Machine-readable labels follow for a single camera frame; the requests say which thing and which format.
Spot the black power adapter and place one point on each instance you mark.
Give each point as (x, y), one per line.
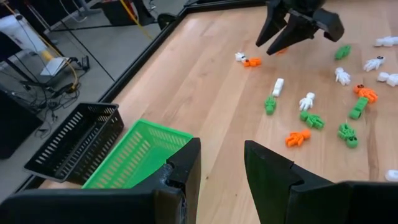
(85, 63)

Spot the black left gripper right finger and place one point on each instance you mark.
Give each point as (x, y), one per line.
(273, 186)

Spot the black computer case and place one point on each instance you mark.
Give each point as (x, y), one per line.
(112, 12)

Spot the green plastic basket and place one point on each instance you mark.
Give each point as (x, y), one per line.
(136, 155)

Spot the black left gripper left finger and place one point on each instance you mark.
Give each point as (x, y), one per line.
(174, 186)

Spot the white floor sheet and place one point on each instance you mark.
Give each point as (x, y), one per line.
(56, 67)

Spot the black aluminium table frame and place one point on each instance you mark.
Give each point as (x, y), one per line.
(141, 57)

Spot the small white toy figure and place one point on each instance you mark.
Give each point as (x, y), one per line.
(392, 175)
(307, 101)
(240, 56)
(387, 41)
(342, 76)
(388, 79)
(278, 87)

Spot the black floor box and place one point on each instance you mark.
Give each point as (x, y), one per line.
(15, 124)

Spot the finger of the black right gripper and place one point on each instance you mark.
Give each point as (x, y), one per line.
(273, 18)
(295, 32)

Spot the small orange toy figure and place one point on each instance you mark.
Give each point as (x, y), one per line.
(298, 138)
(252, 62)
(366, 93)
(282, 50)

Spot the black plastic basket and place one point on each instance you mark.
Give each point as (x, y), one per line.
(77, 146)

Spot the white box device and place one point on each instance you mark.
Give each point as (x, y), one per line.
(18, 31)

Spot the small green toy figure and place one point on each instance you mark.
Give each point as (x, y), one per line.
(358, 108)
(348, 135)
(270, 104)
(312, 120)
(343, 52)

